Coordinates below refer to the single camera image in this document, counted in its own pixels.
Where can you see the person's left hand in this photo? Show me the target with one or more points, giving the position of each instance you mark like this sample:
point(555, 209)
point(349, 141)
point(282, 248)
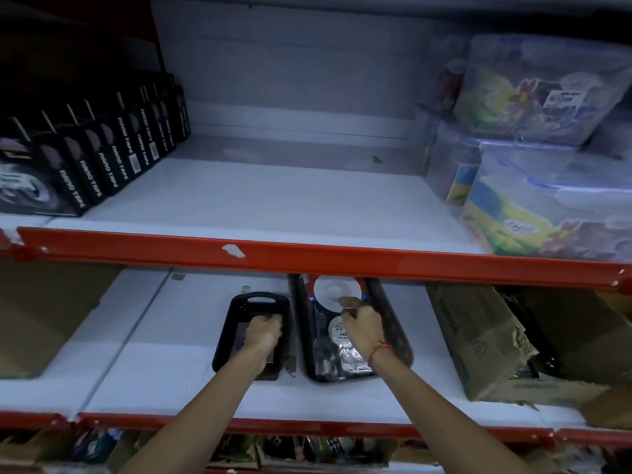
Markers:
point(264, 335)

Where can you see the person's right hand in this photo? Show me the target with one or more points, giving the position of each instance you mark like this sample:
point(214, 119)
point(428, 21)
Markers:
point(365, 328)

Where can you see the steel square drain cover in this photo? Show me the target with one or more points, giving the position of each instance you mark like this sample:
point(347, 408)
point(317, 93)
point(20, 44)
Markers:
point(239, 338)

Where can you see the person's left forearm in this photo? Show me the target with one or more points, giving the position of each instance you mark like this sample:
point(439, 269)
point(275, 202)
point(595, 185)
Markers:
point(197, 419)

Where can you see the person's right forearm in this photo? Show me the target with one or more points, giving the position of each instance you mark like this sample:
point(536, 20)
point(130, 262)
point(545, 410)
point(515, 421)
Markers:
point(444, 419)

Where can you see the red metal shelf rack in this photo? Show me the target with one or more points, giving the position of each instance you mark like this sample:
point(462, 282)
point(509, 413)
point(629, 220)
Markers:
point(345, 259)

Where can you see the white torn sticker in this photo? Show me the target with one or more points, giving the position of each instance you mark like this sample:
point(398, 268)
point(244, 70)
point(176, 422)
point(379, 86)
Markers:
point(233, 250)

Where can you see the torn brown cardboard box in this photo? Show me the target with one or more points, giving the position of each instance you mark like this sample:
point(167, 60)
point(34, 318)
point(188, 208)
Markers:
point(474, 340)

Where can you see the cardboard box with green tools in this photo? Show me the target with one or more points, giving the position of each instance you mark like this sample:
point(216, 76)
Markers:
point(234, 451)

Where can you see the cardboard box with striped items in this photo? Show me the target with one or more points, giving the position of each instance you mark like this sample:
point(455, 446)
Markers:
point(321, 449)

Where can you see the clear storage box yellow print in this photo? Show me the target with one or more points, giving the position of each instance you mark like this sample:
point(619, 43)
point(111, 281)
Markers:
point(444, 157)

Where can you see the plain brown cardboard box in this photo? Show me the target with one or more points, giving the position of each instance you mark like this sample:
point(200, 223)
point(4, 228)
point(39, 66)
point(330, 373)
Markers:
point(44, 315)

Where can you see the row of black tape boxes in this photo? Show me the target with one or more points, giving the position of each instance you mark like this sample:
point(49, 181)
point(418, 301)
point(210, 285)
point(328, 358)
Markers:
point(49, 177)

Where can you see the stack of clear storage boxes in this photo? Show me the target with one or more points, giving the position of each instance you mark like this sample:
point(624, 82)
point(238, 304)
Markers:
point(614, 138)

